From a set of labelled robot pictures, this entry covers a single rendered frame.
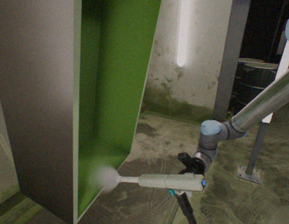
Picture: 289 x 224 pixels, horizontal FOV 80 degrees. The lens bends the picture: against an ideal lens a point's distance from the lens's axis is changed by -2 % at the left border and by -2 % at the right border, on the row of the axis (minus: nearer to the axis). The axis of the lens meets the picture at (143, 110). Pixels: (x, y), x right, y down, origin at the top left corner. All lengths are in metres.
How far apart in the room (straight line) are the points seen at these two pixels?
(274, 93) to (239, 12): 1.82
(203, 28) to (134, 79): 1.63
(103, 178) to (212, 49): 2.05
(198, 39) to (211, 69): 0.43
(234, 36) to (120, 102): 1.74
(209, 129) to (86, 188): 0.70
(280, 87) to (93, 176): 0.92
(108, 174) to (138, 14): 0.86
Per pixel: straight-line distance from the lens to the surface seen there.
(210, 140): 0.88
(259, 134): 1.87
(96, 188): 1.03
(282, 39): 7.33
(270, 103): 0.79
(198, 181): 0.65
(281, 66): 1.68
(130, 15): 1.07
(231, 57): 2.50
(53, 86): 0.57
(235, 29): 2.49
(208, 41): 2.52
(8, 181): 1.76
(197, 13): 2.57
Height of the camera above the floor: 1.28
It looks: 23 degrees down
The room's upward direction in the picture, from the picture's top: straight up
